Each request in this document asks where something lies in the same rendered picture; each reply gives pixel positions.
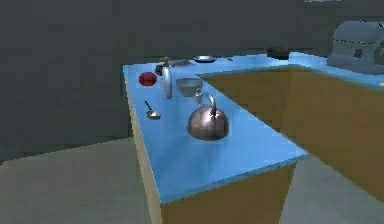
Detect grey flat tray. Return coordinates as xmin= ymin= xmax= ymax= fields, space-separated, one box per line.
xmin=168 ymin=58 xmax=194 ymax=67

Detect blue-topped wooden kitchen counter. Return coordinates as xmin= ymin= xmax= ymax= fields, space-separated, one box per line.
xmin=122 ymin=51 xmax=384 ymax=224

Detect grey metal bowl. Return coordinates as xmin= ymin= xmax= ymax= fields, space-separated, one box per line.
xmin=175 ymin=77 xmax=204 ymax=98

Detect small glass cup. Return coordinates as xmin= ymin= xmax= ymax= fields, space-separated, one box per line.
xmin=193 ymin=88 xmax=204 ymax=105

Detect small silver ladle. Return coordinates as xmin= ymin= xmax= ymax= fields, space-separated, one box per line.
xmin=143 ymin=100 xmax=162 ymax=121

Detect silver metal kettle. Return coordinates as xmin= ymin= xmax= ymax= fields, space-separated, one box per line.
xmin=186 ymin=94 xmax=231 ymax=142

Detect black round pot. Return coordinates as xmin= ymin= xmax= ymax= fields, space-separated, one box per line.
xmin=266 ymin=46 xmax=290 ymax=61

